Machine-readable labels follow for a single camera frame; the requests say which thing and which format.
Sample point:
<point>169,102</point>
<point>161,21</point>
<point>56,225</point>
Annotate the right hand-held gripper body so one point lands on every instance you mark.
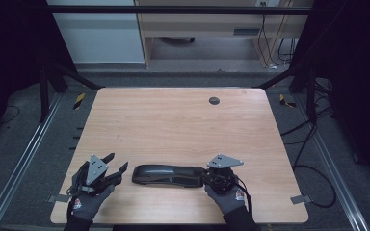
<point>223,161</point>

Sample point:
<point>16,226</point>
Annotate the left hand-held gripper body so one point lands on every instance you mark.
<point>96,168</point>

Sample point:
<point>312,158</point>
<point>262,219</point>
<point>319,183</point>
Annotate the black stapler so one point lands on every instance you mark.
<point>163,174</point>

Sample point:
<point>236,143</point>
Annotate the person's right hand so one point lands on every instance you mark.
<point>229,202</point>

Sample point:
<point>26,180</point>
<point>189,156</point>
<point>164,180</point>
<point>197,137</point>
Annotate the person's left hand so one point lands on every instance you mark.
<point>88,205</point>

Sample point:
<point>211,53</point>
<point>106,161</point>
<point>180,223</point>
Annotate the grey tape tab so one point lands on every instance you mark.
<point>58,198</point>
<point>301,199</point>

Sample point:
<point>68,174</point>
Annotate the grey round table grommet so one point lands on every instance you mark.
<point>214,100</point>

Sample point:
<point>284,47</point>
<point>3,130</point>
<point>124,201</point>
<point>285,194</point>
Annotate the yellow black tape strip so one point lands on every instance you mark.
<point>283,101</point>
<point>79,101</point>

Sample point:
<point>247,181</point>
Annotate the white cabinet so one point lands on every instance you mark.
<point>99,38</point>

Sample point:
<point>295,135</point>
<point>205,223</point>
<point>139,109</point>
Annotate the black curtain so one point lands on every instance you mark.
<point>359,64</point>
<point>6,48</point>

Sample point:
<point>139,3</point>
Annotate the small black table bracket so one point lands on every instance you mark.
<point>72,148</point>
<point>76,137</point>
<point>80,128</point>

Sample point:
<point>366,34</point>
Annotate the aluminium rail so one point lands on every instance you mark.
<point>25,154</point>
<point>334,173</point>

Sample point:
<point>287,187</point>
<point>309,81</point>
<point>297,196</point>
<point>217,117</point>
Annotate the black metal frame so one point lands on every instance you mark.
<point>311,96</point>
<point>44,93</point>

